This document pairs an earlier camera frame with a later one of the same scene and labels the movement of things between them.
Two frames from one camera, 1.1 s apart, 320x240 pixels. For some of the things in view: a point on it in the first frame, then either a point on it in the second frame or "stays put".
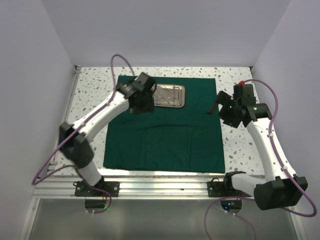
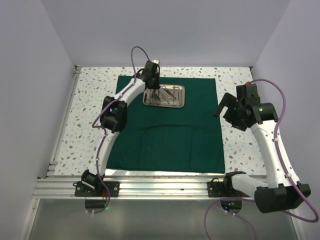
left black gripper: [148, 107] → [157, 85]
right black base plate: [224, 189] stays put
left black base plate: [82, 189] stays put
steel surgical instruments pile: [163, 94] stays put
